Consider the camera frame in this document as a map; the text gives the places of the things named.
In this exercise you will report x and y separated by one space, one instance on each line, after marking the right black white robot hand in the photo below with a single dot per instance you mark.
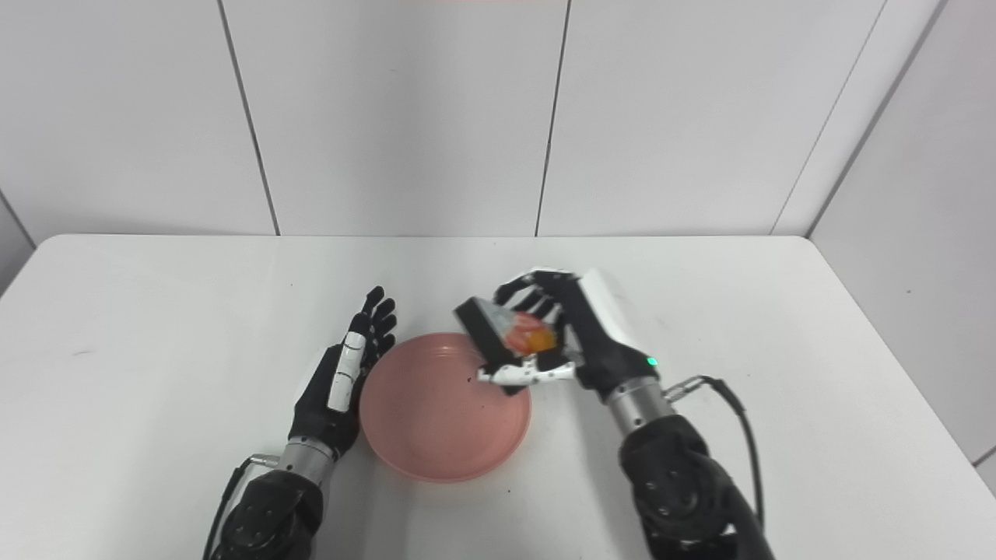
591 330

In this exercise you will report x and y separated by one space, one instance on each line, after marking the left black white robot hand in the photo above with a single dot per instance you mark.
342 381

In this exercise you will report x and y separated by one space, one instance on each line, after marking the chocolate cake slice with fruit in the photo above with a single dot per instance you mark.
506 334

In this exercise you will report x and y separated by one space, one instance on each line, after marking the pink round plate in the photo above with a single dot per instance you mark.
443 408

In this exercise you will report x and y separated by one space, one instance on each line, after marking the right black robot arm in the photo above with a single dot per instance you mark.
685 482

